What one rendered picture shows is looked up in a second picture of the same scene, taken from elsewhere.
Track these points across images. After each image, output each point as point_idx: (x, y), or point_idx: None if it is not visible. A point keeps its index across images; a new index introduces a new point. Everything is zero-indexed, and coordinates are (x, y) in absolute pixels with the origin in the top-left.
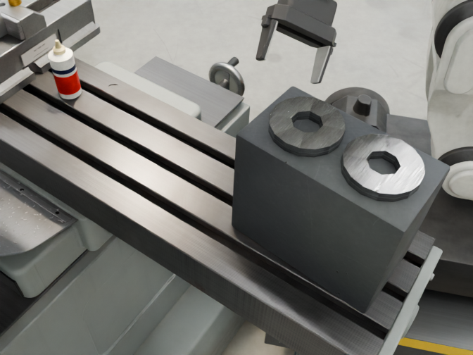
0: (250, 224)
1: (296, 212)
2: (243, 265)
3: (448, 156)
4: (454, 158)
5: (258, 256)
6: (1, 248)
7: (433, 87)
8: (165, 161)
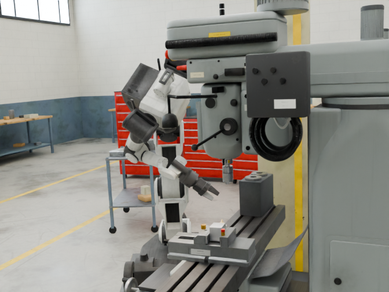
0: (263, 208)
1: (266, 190)
2: (271, 215)
3: (184, 230)
4: (185, 229)
5: (266, 215)
6: (292, 242)
7: (185, 205)
8: (243, 227)
